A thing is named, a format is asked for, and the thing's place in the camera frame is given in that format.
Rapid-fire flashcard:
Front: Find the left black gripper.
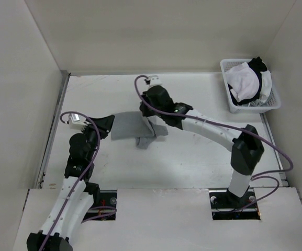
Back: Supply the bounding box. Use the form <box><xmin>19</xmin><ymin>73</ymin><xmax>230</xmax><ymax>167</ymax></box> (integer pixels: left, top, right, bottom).
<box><xmin>81</xmin><ymin>115</ymin><xmax>114</xmax><ymax>161</ymax></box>

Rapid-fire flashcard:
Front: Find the grey tank top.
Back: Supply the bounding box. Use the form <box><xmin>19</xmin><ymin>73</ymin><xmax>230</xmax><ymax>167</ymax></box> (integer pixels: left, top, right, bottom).
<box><xmin>110</xmin><ymin>111</ymin><xmax>169</xmax><ymax>150</ymax></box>

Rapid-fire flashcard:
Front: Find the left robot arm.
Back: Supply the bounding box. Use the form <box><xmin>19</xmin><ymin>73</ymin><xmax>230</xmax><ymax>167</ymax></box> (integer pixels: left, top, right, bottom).
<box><xmin>26</xmin><ymin>112</ymin><xmax>117</xmax><ymax>250</ymax></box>

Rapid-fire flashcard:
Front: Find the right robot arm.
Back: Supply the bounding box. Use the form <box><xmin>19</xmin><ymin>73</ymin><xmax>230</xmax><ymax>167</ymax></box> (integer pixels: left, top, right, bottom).
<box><xmin>140</xmin><ymin>85</ymin><xmax>264</xmax><ymax>208</ymax></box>

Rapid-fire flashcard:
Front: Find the white tank top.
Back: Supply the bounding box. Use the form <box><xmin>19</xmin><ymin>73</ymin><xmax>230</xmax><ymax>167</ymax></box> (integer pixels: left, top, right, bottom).
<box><xmin>224</xmin><ymin>62</ymin><xmax>273</xmax><ymax>104</ymax></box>

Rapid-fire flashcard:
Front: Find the black tank top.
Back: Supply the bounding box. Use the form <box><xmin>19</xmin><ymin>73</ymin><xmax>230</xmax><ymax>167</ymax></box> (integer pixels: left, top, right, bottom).
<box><xmin>229</xmin><ymin>56</ymin><xmax>269</xmax><ymax>106</ymax></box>

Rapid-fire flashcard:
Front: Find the white plastic basket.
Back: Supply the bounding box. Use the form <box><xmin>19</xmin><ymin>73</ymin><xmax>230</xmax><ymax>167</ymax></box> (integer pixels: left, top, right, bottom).
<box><xmin>220</xmin><ymin>59</ymin><xmax>281</xmax><ymax>113</ymax></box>

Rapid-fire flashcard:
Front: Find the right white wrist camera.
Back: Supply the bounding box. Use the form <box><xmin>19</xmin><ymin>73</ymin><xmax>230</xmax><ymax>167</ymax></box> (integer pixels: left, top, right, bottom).
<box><xmin>145</xmin><ymin>75</ymin><xmax>162</xmax><ymax>88</ymax></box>

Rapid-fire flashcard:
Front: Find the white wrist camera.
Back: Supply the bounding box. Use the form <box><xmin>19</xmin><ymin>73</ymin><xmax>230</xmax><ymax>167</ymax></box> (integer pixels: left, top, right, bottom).
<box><xmin>145</xmin><ymin>75</ymin><xmax>162</xmax><ymax>88</ymax></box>
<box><xmin>67</xmin><ymin>113</ymin><xmax>87</xmax><ymax>131</ymax></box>

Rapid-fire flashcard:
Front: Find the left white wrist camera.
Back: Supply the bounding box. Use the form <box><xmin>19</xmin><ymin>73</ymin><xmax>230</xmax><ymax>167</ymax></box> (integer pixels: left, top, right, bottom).
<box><xmin>67</xmin><ymin>113</ymin><xmax>87</xmax><ymax>131</ymax></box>

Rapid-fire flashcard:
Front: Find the metal table edge rail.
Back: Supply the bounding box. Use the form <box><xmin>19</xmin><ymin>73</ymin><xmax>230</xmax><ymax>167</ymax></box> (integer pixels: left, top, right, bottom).
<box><xmin>33</xmin><ymin>70</ymin><xmax>70</xmax><ymax>189</ymax></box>

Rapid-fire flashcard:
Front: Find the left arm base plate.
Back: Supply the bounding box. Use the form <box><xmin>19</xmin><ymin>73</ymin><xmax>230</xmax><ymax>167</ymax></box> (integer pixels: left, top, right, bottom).
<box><xmin>83</xmin><ymin>190</ymin><xmax>117</xmax><ymax>221</ymax></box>

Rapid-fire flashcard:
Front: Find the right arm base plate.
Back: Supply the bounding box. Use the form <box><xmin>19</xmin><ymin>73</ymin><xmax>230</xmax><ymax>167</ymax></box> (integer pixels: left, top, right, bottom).
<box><xmin>209</xmin><ymin>189</ymin><xmax>260</xmax><ymax>220</ymax></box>

